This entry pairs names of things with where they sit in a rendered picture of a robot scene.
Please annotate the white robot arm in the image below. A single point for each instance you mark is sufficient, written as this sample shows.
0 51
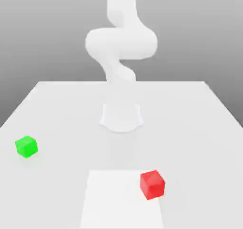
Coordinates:
121 43

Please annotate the small red cube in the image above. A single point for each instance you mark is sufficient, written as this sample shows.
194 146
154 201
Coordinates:
152 184

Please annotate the small green cube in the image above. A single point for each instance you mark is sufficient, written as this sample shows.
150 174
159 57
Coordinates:
26 146

